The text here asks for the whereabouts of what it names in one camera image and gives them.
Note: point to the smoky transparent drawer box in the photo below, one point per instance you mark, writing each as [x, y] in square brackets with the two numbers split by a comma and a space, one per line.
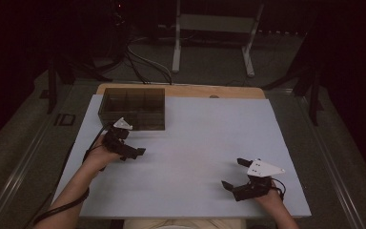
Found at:
[133, 108]

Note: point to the person's left hand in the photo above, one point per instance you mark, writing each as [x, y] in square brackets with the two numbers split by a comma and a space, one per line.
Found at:
[100, 157]

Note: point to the black rectangular floor frame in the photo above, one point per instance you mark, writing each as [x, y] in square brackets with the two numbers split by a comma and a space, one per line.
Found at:
[57, 120]

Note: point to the white metal stand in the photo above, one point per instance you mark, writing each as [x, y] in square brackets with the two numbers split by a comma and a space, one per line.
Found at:
[216, 23]

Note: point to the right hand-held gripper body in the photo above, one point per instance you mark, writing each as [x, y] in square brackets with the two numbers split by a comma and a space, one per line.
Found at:
[255, 187]

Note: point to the dark equipment stand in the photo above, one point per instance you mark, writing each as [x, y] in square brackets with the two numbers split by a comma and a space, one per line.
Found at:
[114, 35]

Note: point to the person's right hand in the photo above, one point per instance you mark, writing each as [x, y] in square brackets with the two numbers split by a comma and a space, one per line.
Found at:
[272, 197]

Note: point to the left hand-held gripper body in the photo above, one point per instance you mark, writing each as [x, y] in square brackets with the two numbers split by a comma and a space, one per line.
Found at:
[116, 141]

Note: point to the grey metal floor rail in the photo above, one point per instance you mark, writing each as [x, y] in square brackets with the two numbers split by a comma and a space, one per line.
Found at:
[16, 178]
[333, 171]

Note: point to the black tripod stand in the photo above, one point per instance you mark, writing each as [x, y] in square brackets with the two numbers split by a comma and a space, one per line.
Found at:
[311, 86]

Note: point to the person's beige clothing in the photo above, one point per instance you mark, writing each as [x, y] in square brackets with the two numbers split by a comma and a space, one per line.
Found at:
[203, 224]

